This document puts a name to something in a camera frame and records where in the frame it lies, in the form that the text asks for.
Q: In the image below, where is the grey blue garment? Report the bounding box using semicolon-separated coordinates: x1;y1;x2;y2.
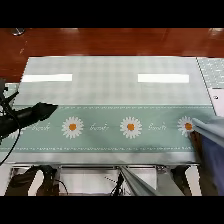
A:
190;116;224;197

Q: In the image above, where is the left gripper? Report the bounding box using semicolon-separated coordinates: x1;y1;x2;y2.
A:
30;101;52;123

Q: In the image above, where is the silver frame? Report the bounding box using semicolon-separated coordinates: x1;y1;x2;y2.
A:
0;162;205;197

